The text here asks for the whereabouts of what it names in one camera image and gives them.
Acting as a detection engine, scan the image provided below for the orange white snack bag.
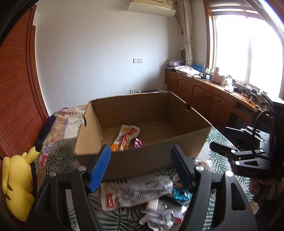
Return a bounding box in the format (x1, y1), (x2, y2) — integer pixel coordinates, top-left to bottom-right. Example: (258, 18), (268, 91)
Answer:
(111, 125), (141, 152)

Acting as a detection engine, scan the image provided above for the blue foil candy wrapper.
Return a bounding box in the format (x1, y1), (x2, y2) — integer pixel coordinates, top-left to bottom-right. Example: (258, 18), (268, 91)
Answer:
(172, 186), (192, 201)

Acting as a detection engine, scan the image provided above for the white long snack packet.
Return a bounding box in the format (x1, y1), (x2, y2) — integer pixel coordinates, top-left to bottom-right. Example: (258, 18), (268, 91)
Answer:
(101, 175), (173, 211)

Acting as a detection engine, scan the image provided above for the silver grey snack packet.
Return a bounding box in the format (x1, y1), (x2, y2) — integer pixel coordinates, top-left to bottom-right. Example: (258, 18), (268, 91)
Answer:
(139, 198), (190, 230)

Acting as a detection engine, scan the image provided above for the clear bag of snacks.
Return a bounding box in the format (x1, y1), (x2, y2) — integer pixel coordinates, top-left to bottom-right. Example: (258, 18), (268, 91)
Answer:
(194, 159), (215, 173)

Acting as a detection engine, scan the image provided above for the person's right hand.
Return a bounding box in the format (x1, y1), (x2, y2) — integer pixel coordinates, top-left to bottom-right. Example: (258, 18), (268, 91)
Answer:
(249, 179), (276, 200)

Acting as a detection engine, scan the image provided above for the leaf print cloth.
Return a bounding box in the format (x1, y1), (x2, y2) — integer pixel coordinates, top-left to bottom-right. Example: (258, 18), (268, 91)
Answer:
(36, 126), (256, 231)

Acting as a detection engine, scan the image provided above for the brown cardboard box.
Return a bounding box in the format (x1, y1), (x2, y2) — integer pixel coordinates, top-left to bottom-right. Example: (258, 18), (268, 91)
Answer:
(74, 92), (211, 181)

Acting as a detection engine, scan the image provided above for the wooden sideboard cabinet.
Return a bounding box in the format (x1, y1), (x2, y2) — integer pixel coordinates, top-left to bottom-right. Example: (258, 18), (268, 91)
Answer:
(165, 70), (264, 131)

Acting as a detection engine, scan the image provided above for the pink kettle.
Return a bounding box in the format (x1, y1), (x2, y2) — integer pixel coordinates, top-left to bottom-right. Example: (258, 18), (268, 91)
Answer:
(212, 67), (221, 84)

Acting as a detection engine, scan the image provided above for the yellow Pikachu plush toy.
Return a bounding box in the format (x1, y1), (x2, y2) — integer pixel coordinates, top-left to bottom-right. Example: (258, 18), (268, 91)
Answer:
(2, 146), (39, 222)

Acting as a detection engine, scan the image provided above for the wooden slatted wardrobe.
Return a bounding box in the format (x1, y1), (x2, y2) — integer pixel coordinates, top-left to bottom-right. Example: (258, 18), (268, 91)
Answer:
(1, 5), (48, 158)

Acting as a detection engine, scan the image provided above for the folded floral cloth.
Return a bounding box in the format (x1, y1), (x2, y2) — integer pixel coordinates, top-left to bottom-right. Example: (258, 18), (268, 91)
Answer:
(174, 65), (202, 78)

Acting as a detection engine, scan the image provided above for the window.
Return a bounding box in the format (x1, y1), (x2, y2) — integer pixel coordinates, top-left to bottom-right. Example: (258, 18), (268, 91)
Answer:
(203, 1), (283, 98)

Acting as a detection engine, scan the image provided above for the patterned window curtain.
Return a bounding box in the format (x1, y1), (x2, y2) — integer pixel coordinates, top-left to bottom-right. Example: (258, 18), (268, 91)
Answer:
(177, 1), (194, 65)

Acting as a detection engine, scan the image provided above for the white wall switch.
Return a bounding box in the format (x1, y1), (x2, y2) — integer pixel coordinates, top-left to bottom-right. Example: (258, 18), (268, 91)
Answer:
(133, 58), (143, 63)

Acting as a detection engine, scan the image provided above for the wall air conditioner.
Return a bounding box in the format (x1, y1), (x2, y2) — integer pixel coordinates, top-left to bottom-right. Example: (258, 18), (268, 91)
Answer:
(128, 0), (176, 17)

